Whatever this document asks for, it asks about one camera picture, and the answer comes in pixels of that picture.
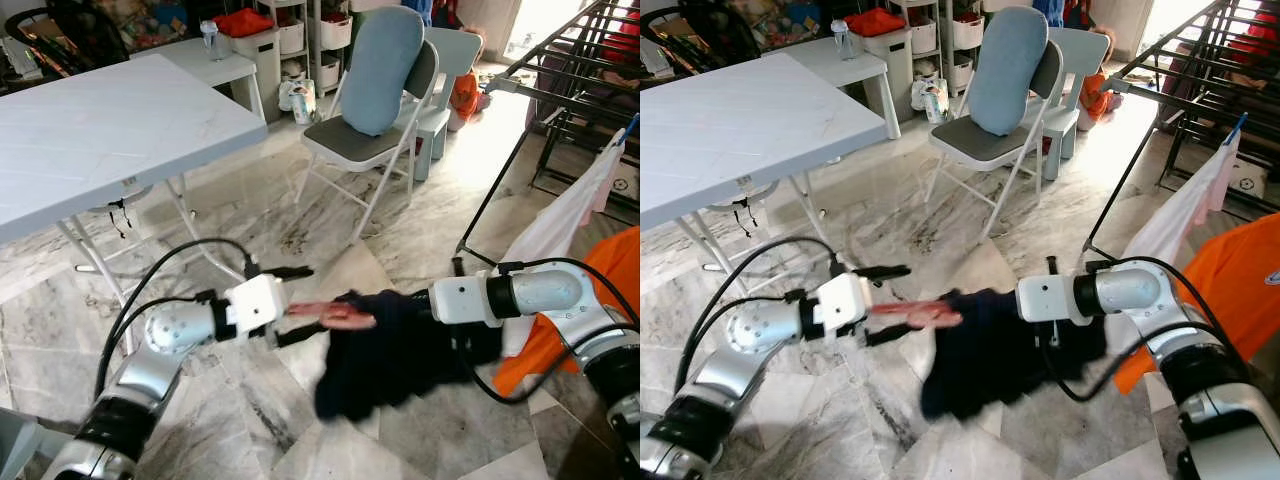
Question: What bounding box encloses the white waste bin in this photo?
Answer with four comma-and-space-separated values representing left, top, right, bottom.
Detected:
232, 28, 283, 123
865, 28, 916, 121

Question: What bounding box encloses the pink clothes hanger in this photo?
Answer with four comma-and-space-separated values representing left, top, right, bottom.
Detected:
868, 300, 963, 331
285, 300, 379, 331

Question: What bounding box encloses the small white table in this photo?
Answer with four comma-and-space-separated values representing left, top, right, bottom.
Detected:
130, 38, 266, 121
765, 38, 901, 141

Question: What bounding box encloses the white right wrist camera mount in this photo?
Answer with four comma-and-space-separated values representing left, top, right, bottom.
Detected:
430, 275, 493, 326
1017, 273, 1081, 324

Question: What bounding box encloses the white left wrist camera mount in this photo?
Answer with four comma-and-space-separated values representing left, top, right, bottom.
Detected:
812, 273, 873, 336
225, 275, 286, 336

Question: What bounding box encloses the blue oval cushion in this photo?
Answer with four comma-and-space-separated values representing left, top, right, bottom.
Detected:
967, 5, 1051, 138
340, 5, 426, 138

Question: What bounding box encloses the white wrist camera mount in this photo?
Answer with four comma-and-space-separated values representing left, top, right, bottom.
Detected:
812, 273, 873, 336
430, 275, 493, 326
225, 275, 286, 336
1017, 273, 1081, 324

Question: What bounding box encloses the black office chair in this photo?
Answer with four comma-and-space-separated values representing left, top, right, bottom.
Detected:
5, 0, 131, 76
640, 0, 766, 71

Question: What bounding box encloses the white shirt with blue stripes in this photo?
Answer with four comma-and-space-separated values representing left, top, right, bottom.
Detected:
1125, 135, 1241, 266
500, 130, 626, 271

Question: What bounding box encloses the black metal drying rack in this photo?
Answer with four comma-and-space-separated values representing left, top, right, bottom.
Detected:
455, 0, 640, 266
1080, 0, 1280, 263

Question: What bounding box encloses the orange printed t-shirt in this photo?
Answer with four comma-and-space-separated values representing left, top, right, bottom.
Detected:
492, 228, 640, 396
1115, 212, 1280, 396

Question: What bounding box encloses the light blue child chair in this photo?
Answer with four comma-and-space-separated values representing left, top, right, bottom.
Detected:
1045, 27, 1111, 183
415, 27, 483, 183

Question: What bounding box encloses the white printed plastic package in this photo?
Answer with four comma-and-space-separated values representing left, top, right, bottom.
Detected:
910, 78, 951, 126
280, 78, 319, 126

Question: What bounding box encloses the grey white folding chair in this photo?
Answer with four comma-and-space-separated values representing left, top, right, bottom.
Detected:
925, 40, 1066, 241
295, 40, 443, 241

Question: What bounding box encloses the navy blue garment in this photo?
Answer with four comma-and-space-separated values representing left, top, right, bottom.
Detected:
315, 290, 506, 421
920, 288, 1106, 421

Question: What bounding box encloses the red cloth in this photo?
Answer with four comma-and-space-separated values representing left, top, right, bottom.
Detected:
212, 8, 276, 39
845, 8, 909, 39

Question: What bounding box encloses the white storage trolley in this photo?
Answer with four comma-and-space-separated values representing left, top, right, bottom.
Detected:
890, 0, 946, 86
945, 0, 991, 91
255, 0, 311, 86
310, 0, 356, 91

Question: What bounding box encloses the small child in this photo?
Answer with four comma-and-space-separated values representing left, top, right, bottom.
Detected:
1078, 35, 1119, 131
447, 35, 491, 131

